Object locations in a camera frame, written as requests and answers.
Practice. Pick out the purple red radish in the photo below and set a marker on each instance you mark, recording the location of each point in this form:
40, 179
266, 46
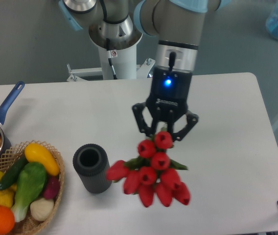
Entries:
52, 188

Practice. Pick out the yellow squash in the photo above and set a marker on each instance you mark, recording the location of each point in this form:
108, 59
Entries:
35, 152

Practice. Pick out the orange fruit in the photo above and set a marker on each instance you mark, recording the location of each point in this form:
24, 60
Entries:
7, 220

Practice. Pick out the dark grey ribbed vase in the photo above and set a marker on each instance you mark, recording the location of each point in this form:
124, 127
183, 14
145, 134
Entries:
90, 162

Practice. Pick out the woven wicker basket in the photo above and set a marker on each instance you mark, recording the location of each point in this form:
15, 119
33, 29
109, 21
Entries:
31, 226

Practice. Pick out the red tulip bouquet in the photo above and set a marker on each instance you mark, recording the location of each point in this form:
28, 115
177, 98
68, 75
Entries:
152, 172

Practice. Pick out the white garlic bulb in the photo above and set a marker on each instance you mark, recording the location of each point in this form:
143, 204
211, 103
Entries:
41, 209

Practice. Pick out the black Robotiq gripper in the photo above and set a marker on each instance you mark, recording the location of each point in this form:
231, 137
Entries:
167, 102

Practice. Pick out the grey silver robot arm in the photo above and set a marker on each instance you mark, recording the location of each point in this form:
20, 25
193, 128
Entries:
116, 30

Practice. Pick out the green bok choy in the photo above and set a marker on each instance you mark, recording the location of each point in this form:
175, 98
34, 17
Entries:
30, 184

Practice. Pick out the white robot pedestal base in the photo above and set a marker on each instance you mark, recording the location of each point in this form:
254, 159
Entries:
115, 64

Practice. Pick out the dark green cucumber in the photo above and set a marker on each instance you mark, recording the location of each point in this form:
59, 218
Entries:
11, 175

